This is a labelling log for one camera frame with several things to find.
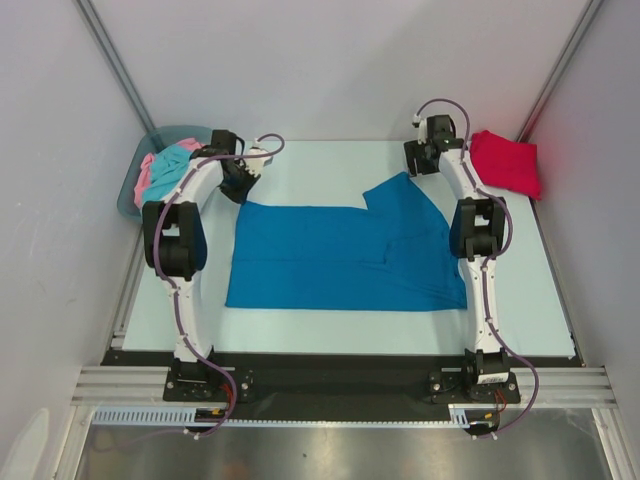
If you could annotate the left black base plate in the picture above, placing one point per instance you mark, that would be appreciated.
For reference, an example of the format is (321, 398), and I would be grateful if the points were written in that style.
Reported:
(197, 382)

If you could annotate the folded red t shirt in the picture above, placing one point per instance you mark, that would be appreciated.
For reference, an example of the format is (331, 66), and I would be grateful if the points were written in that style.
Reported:
(505, 164)

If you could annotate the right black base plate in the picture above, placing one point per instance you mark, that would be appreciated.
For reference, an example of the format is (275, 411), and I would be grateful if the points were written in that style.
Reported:
(449, 387)

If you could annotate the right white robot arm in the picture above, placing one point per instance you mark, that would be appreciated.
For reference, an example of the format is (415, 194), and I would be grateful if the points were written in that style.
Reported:
(477, 238)

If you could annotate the pink t shirt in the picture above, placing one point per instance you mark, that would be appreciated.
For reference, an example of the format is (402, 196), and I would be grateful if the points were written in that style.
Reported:
(142, 177)

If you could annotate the aluminium corner post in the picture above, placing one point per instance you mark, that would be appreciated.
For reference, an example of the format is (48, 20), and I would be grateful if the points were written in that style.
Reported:
(103, 39)
(578, 34)

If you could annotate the teal plastic basket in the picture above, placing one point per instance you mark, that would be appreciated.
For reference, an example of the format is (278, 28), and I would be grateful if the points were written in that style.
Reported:
(152, 143)

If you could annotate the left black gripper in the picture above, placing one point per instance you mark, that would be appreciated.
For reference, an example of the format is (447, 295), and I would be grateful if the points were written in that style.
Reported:
(240, 196)

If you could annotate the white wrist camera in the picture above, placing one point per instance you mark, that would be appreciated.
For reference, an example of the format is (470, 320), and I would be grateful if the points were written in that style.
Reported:
(424, 128)
(256, 159)

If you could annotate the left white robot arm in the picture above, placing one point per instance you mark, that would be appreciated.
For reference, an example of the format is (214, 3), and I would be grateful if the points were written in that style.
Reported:
(178, 182)

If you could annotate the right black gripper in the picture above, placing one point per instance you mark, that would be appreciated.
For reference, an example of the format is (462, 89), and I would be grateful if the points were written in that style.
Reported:
(417, 160)

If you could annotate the left aluminium corner post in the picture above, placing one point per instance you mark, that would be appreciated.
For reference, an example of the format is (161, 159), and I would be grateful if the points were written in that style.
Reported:
(103, 39)

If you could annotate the black front mat strip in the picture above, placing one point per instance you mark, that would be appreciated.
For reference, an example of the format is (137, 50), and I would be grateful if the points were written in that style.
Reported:
(348, 410)

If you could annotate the right aluminium corner post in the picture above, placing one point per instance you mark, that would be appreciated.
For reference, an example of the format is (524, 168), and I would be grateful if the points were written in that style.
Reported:
(578, 34)

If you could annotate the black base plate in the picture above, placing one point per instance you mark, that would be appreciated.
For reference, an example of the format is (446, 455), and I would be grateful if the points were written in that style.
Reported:
(197, 382)
(449, 387)

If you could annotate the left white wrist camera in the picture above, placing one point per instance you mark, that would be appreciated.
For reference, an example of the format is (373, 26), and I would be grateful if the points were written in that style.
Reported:
(256, 159)

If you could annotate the left slotted cable duct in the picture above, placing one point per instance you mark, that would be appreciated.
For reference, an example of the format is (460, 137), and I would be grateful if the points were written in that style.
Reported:
(158, 416)

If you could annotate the slotted cable duct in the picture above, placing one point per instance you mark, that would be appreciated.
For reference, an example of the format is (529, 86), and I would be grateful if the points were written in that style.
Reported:
(158, 416)
(478, 416)

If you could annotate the aluminium front rail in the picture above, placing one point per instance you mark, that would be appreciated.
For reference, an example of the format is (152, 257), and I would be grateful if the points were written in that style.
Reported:
(548, 388)

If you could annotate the dark blue t shirt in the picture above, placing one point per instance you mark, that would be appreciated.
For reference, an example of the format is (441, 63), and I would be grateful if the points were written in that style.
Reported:
(391, 255)

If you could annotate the right slotted cable duct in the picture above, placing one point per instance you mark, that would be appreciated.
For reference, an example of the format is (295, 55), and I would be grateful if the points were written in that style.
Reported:
(478, 416)

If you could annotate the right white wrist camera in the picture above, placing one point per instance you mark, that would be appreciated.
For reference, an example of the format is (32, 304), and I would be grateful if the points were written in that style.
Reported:
(424, 128)

